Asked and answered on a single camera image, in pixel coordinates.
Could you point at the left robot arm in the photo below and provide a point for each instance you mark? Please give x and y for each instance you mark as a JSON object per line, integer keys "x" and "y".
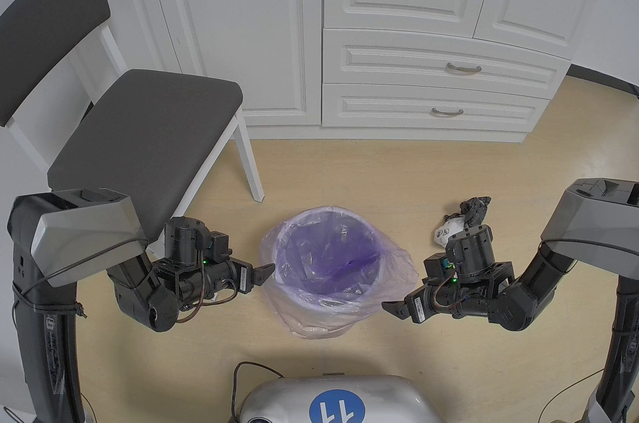
{"x": 50, "y": 336}

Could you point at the white chair with grey seat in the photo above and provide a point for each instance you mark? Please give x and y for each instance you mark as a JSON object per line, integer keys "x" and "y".
{"x": 149, "y": 126}

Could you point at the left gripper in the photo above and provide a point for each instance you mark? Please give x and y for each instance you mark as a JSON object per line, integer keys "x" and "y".
{"x": 229, "y": 276}

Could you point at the crumpled white paper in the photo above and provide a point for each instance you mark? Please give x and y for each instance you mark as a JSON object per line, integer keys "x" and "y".
{"x": 447, "y": 231}

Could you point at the purple plastic bag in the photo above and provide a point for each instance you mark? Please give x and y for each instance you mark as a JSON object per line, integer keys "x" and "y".
{"x": 344, "y": 261}

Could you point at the black plastic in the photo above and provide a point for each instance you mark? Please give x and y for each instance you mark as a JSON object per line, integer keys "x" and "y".
{"x": 474, "y": 208}

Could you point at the white trash bin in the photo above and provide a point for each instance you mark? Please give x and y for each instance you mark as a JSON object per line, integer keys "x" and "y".
{"x": 319, "y": 306}

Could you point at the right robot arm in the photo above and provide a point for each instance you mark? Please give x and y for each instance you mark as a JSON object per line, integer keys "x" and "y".
{"x": 574, "y": 221}

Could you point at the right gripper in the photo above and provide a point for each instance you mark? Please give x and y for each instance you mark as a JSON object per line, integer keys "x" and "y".
{"x": 432, "y": 303}

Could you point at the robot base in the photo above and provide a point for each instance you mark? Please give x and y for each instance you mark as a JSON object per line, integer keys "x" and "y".
{"x": 299, "y": 401}

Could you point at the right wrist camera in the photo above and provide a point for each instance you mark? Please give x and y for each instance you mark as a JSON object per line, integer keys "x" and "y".
{"x": 437, "y": 268}

